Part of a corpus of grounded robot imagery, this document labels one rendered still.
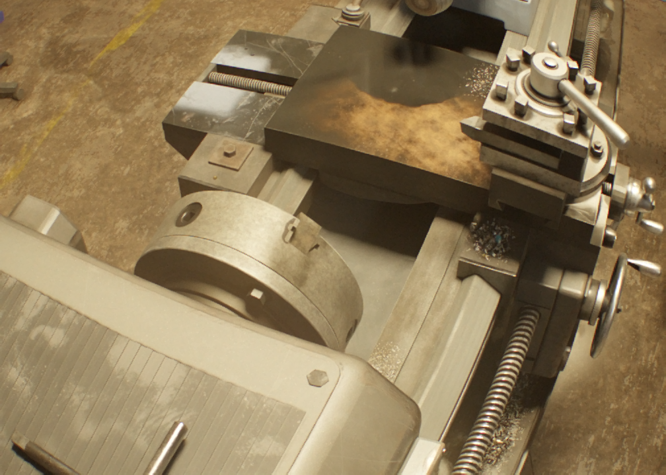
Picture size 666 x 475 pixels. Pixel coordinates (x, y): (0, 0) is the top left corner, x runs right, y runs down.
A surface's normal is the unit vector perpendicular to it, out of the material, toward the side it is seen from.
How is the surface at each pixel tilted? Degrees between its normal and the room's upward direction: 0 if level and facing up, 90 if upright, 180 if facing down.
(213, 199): 15
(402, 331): 0
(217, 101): 0
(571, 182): 90
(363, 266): 8
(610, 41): 0
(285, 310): 90
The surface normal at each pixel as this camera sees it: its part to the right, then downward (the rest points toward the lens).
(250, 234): 0.13, -0.61
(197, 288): -0.16, -0.69
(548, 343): -0.38, 0.70
